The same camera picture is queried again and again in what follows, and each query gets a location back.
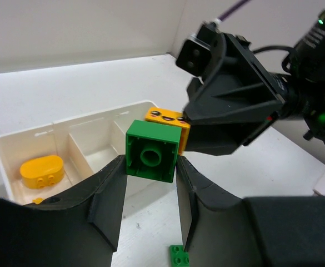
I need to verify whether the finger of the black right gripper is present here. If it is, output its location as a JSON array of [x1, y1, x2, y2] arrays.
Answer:
[[185, 122, 271, 155]]

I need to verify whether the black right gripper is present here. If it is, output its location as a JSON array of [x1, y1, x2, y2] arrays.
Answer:
[[183, 10, 325, 144]]

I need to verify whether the yellow lego brick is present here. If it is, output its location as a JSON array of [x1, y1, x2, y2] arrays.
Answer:
[[32, 197, 44, 205]]

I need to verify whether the green lego plate piece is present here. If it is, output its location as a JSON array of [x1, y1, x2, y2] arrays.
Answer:
[[169, 245, 190, 267]]

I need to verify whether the green square lego brick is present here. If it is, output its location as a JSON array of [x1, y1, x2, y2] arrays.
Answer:
[[125, 120, 182, 183]]

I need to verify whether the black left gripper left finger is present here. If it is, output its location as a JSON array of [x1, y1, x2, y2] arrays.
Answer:
[[0, 155, 127, 266]]

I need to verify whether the yellow oval butterfly lego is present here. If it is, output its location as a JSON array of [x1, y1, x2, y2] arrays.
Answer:
[[19, 155, 65, 189]]

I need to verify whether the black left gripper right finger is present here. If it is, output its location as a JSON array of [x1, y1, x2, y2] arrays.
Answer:
[[176, 156, 325, 266]]

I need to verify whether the yellow face lego cube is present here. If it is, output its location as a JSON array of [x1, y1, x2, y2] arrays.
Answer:
[[144, 107, 191, 155]]

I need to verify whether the white three-compartment container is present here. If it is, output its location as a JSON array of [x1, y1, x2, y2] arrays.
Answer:
[[0, 101, 156, 205]]

